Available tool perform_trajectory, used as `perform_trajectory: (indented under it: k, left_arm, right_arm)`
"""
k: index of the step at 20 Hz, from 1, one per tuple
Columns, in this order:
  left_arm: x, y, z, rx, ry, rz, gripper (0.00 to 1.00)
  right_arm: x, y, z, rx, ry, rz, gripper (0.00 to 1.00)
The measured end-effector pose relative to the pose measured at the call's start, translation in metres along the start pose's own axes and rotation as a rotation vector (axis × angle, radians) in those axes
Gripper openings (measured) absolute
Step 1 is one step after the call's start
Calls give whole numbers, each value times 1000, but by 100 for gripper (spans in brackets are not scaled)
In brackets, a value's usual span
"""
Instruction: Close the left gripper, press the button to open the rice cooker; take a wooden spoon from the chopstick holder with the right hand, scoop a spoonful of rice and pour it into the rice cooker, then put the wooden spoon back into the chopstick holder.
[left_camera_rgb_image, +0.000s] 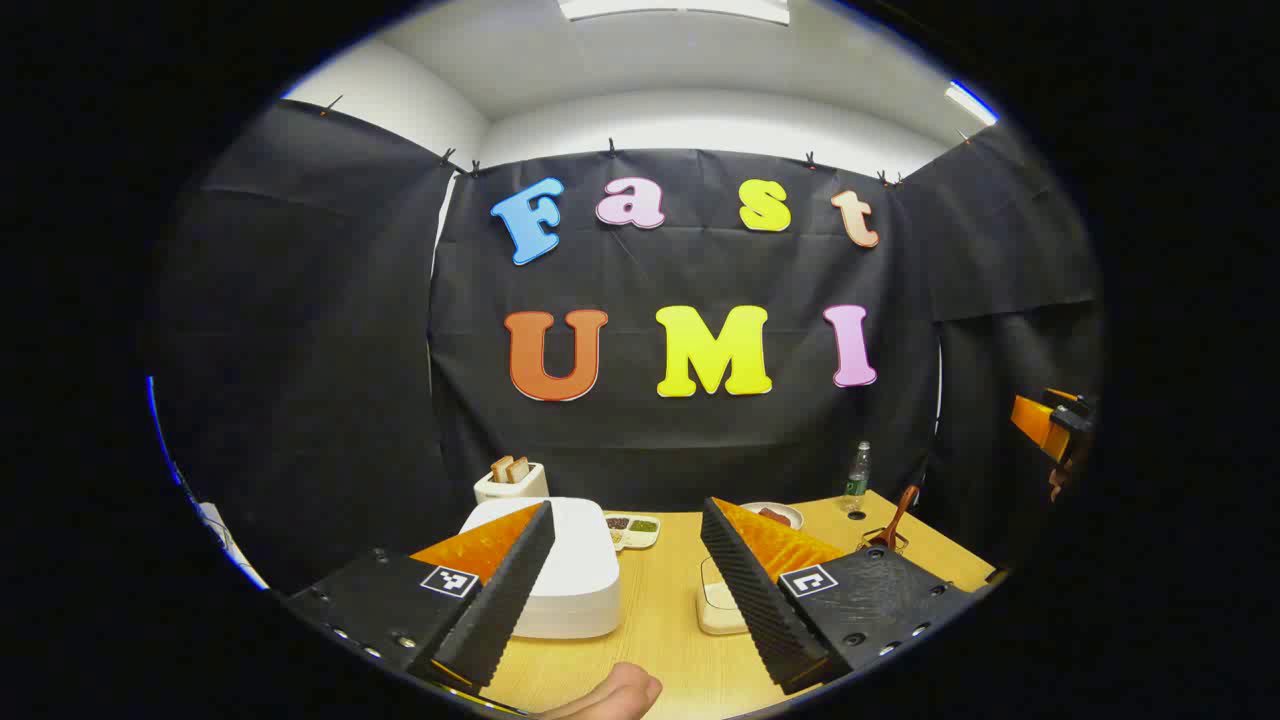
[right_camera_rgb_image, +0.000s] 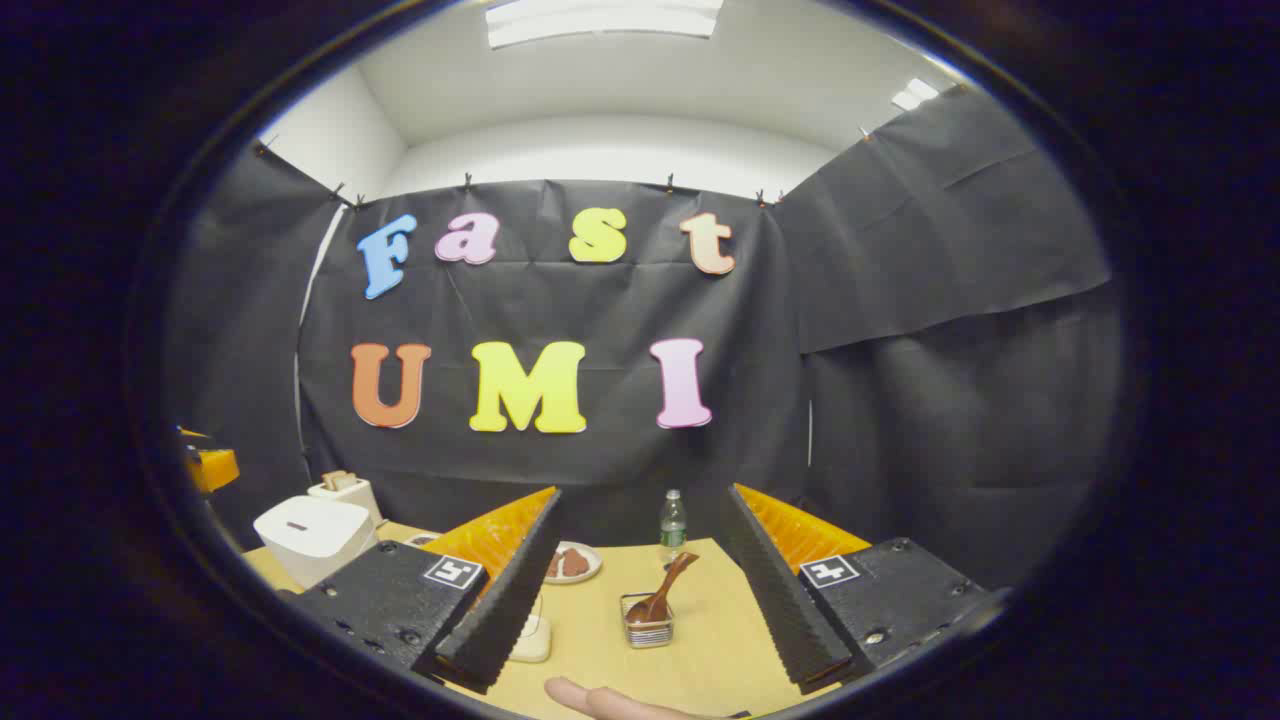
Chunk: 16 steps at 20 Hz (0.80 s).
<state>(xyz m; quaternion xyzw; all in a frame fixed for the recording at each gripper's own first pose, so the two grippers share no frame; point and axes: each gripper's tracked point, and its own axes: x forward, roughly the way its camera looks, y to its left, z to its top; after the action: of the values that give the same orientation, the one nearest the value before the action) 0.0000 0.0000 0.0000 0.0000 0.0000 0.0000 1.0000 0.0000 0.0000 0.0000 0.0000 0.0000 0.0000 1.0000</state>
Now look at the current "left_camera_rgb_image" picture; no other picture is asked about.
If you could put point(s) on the toast slice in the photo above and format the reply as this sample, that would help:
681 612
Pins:
520 469
500 469

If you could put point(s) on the brown wooden spoon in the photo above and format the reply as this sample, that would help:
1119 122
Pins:
897 512

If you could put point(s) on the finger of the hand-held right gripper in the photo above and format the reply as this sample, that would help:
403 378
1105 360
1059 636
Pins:
1032 425

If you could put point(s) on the white toaster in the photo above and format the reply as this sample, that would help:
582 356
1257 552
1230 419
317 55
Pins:
510 490

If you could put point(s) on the small ceiling light panel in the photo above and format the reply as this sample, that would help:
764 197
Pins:
970 102

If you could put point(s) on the clear box of rice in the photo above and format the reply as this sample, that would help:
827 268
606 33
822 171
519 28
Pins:
718 605

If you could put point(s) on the white plastic device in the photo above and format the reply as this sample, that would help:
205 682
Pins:
230 540

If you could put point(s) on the clear plastic water bottle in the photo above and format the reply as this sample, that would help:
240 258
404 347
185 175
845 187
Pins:
857 480

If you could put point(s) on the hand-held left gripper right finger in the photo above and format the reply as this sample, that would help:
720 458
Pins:
760 610

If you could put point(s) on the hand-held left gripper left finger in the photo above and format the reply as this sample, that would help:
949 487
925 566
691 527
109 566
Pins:
505 600

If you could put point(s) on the white round plate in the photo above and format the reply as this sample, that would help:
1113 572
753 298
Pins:
790 515

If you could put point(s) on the white rice cooker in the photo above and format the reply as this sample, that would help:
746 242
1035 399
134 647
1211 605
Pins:
585 560

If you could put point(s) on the brown meat piece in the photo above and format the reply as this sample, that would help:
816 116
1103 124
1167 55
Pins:
775 516

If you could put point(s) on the large ceiling light panel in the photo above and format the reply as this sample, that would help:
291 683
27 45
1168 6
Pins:
680 8

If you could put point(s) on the white divided condiment tray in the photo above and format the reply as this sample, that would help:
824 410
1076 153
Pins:
632 528

